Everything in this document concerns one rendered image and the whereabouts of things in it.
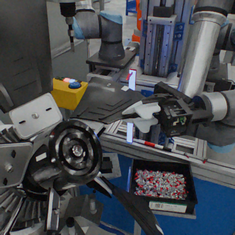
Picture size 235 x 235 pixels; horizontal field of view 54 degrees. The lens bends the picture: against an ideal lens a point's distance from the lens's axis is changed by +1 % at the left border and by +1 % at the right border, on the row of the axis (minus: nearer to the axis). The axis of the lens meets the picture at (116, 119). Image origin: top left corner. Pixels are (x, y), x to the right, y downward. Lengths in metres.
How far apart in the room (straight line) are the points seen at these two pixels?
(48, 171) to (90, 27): 0.93
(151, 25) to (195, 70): 0.61
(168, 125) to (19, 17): 0.40
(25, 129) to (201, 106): 0.42
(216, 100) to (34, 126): 0.43
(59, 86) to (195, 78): 0.53
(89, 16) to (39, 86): 0.82
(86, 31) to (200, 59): 0.67
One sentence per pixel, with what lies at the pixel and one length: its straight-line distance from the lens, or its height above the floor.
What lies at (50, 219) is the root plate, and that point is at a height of 1.17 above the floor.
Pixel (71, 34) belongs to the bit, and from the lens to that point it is 0.42.
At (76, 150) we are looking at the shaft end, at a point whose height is 1.23.
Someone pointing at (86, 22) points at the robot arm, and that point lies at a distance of 1.23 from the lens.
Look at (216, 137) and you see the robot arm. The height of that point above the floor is 1.08.
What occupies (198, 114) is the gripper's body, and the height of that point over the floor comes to 1.19.
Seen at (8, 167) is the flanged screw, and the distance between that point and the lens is 0.41.
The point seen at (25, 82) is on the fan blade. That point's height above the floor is 1.31.
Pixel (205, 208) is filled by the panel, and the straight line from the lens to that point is 1.16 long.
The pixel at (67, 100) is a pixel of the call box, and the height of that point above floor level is 1.03.
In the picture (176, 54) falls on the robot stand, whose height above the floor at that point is 1.04.
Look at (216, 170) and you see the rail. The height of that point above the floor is 0.85.
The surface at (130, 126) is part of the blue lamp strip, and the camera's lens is 0.91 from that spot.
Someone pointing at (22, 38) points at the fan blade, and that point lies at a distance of 0.50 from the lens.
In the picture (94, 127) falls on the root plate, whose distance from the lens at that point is 0.51.
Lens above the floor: 1.50
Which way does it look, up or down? 36 degrees down
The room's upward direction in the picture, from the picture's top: straight up
